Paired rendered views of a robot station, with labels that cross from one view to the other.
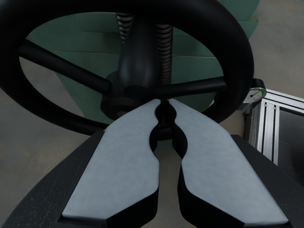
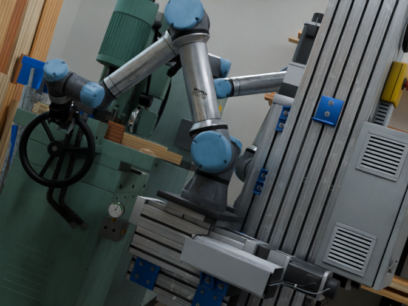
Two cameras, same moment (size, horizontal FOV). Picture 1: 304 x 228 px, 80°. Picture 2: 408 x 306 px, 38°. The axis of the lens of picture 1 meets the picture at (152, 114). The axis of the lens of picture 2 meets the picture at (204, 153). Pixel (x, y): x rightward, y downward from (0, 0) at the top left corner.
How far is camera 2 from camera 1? 2.15 m
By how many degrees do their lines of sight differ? 64
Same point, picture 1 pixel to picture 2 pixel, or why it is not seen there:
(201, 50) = (96, 181)
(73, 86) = (9, 189)
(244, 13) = (115, 166)
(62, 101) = not seen: outside the picture
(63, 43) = (30, 156)
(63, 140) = not seen: outside the picture
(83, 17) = (55, 132)
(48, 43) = not seen: hidden behind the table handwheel
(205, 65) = (96, 193)
